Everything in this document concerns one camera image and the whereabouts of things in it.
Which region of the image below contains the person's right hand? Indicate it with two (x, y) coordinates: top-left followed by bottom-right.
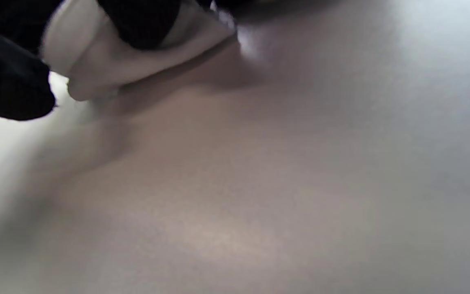
(96, 0), (180, 50)

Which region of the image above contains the person's left hand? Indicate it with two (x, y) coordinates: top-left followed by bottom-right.
(0, 0), (64, 121)

